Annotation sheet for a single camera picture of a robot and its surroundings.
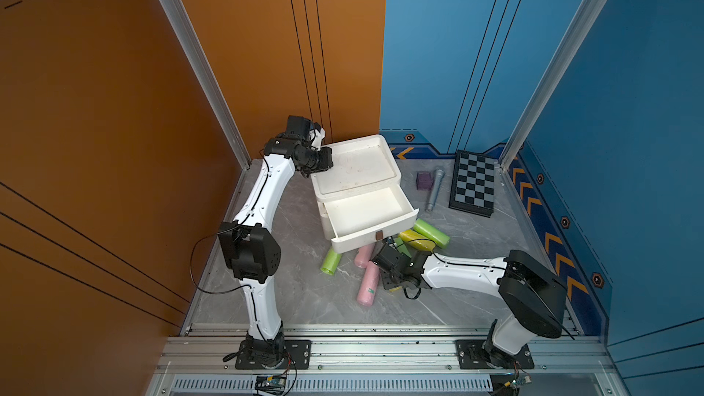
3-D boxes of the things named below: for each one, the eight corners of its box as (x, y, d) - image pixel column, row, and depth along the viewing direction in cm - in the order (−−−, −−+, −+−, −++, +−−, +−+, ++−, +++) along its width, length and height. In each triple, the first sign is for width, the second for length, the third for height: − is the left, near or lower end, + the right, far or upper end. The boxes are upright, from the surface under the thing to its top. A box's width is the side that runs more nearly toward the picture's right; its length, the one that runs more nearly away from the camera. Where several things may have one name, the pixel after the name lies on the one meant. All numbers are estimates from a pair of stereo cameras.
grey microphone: (424, 211, 106) (426, 205, 104) (434, 172, 119) (436, 167, 116) (434, 214, 106) (436, 208, 103) (443, 175, 118) (445, 169, 116)
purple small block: (417, 190, 112) (418, 183, 109) (415, 177, 117) (416, 170, 113) (432, 190, 112) (434, 183, 109) (429, 177, 117) (431, 170, 113)
